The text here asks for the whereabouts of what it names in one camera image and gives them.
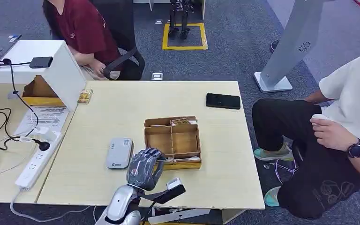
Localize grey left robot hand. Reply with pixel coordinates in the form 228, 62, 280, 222
126, 148, 169, 191

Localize white cards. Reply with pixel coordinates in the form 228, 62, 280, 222
164, 156, 201, 164

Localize grey card reader device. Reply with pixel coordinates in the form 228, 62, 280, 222
105, 137, 135, 170

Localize wooden card box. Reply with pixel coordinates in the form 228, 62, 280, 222
143, 115, 203, 171

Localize brown card in box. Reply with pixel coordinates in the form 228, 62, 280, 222
171, 117, 198, 127

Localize yellow card stack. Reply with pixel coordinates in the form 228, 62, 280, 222
77, 89, 94, 105

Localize black plug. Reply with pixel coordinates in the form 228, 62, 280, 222
30, 139, 51, 152

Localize white charger plug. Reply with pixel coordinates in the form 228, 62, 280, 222
34, 126, 61, 142

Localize printed paper sheet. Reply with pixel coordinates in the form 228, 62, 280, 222
14, 106, 70, 136

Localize black smartphone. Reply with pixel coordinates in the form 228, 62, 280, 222
205, 92, 241, 110

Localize white power strip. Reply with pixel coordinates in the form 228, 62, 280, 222
14, 132, 63, 191

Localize white box stand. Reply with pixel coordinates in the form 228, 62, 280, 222
0, 39, 88, 113

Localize wooden box with yellow rim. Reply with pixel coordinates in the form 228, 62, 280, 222
22, 75, 66, 107

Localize yellow floor tape square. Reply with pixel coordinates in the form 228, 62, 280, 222
162, 22, 209, 51

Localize chrome chair base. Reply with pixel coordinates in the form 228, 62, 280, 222
263, 158, 299, 186

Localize black adapter box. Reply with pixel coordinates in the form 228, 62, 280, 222
29, 56, 53, 69

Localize black office chair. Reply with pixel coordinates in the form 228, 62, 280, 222
90, 0, 146, 81

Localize person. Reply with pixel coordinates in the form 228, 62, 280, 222
42, 0, 121, 81
251, 48, 360, 219

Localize small black humanoid robot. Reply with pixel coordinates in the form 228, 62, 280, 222
168, 0, 195, 41

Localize black shoe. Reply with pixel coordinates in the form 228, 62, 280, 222
269, 38, 281, 54

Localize white pillar stand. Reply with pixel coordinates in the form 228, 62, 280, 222
254, 0, 329, 94

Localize black wristwatch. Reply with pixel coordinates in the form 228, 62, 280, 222
346, 138, 360, 159

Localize white table bracket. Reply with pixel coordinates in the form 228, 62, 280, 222
147, 209, 212, 225

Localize white power strip cable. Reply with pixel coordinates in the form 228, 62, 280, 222
9, 188, 92, 224

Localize black cable bundle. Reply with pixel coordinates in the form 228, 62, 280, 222
0, 108, 21, 153

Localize black cable with connector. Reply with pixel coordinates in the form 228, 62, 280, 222
0, 58, 39, 139

